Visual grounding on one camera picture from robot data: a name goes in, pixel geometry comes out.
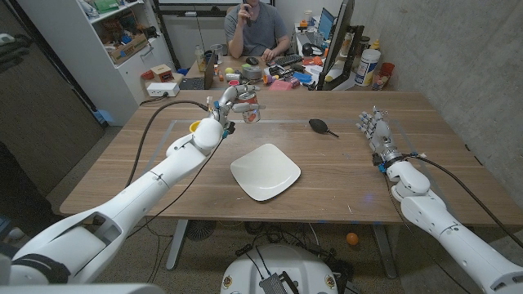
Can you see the white shelf cabinet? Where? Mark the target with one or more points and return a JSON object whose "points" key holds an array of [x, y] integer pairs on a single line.
{"points": [[86, 61]]}

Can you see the small red wooden box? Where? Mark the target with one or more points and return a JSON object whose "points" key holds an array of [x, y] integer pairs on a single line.
{"points": [[162, 73]]}

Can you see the orange ball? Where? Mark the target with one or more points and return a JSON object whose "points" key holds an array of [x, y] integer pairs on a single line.
{"points": [[352, 239]]}

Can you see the black keyboard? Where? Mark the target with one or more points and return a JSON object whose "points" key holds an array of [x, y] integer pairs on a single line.
{"points": [[286, 60]]}

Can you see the clear drink bottle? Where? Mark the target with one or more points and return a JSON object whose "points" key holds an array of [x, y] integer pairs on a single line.
{"points": [[200, 59]]}

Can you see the black computer monitor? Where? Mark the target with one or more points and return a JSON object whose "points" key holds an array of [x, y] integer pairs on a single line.
{"points": [[337, 41]]}

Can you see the black computer mouse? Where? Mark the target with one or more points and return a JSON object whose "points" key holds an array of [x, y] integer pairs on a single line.
{"points": [[252, 61]]}

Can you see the brown cardboard box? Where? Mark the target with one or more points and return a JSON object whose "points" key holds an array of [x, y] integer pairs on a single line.
{"points": [[128, 49]]}

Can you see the grey duct tape roll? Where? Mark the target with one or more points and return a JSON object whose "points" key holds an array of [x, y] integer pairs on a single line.
{"points": [[252, 72]]}

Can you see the person in dark trousers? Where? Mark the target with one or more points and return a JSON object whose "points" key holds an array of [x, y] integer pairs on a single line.
{"points": [[20, 192]]}

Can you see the red white tomato soup can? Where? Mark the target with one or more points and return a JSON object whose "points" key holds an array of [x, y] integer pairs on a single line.
{"points": [[250, 98]]}

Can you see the black rubber air blower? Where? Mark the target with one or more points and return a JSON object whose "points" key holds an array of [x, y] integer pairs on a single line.
{"points": [[318, 125]]}

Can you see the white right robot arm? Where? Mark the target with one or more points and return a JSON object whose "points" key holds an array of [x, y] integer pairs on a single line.
{"points": [[449, 228]]}

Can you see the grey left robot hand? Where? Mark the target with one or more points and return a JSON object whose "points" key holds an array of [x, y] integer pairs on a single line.
{"points": [[225, 104]]}

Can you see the white plastic tub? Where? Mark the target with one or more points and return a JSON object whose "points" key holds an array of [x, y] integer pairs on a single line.
{"points": [[367, 67]]}

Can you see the white power box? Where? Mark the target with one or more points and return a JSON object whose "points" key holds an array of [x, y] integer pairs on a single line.
{"points": [[162, 89]]}

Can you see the blue flat box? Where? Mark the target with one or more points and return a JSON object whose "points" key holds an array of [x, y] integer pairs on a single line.
{"points": [[303, 77]]}

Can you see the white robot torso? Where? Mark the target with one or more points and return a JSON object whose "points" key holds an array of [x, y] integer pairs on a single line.
{"points": [[282, 265]]}

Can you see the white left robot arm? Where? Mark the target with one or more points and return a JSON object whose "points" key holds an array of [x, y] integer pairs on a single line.
{"points": [[135, 200]]}

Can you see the black headphones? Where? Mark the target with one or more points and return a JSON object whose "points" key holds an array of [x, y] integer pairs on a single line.
{"points": [[311, 50]]}

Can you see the dark open laptop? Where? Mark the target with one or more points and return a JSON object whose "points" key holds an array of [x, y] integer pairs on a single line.
{"points": [[200, 81]]}

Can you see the pink box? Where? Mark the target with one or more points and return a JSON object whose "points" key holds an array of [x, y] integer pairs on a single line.
{"points": [[280, 85]]}

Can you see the grey metal table leg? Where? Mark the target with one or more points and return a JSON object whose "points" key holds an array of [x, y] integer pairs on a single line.
{"points": [[176, 245], [385, 251]]}

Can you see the person in grey t-shirt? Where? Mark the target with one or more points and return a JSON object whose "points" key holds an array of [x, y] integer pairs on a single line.
{"points": [[257, 28]]}

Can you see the blue laptop screen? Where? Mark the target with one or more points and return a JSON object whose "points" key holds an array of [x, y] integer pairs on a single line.
{"points": [[326, 22]]}

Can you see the yellow stacking cup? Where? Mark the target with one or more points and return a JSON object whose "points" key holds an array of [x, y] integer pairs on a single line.
{"points": [[193, 126]]}

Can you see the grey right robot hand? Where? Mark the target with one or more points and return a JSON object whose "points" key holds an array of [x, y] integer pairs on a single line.
{"points": [[380, 134]]}

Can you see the white square paper plate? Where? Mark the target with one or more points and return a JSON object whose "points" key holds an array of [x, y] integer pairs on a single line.
{"points": [[265, 171]]}

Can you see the black floor fan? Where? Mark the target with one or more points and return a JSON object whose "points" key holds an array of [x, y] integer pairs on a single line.
{"points": [[201, 229]]}

